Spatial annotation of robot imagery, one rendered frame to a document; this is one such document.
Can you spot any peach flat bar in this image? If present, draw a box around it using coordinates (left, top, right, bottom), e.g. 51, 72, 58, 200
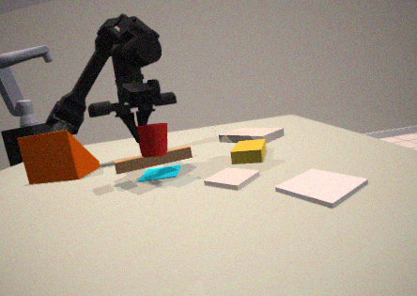
114, 146, 193, 174

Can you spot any yellow block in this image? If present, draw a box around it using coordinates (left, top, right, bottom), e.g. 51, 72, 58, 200
230, 139, 267, 164

